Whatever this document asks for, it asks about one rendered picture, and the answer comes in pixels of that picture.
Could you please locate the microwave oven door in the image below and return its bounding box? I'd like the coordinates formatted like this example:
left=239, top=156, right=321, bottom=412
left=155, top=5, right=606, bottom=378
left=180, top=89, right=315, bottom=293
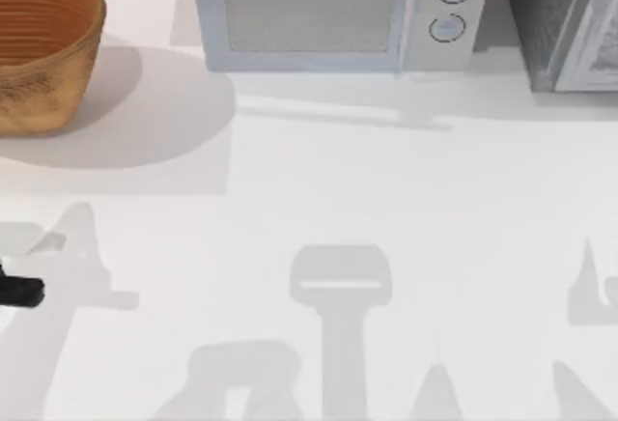
left=188, top=0, right=426, bottom=73

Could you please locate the pale microwave oven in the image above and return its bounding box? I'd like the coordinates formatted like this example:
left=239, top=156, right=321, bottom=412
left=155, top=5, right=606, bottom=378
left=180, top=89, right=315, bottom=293
left=187, top=0, right=497, bottom=74

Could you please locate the grey cabinet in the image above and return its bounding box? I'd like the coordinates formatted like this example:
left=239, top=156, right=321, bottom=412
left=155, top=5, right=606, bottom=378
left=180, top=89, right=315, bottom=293
left=499, top=0, right=618, bottom=94

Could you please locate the brown woven basket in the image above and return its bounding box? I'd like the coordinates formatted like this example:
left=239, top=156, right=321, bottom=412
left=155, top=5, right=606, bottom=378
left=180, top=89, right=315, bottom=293
left=0, top=0, right=108, bottom=137

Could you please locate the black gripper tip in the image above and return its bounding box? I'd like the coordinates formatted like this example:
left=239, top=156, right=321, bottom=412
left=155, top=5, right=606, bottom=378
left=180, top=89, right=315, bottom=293
left=0, top=259, right=46, bottom=309

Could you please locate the microwave door handle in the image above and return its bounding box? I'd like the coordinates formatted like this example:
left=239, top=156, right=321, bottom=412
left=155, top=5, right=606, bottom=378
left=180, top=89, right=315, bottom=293
left=396, top=0, right=419, bottom=75

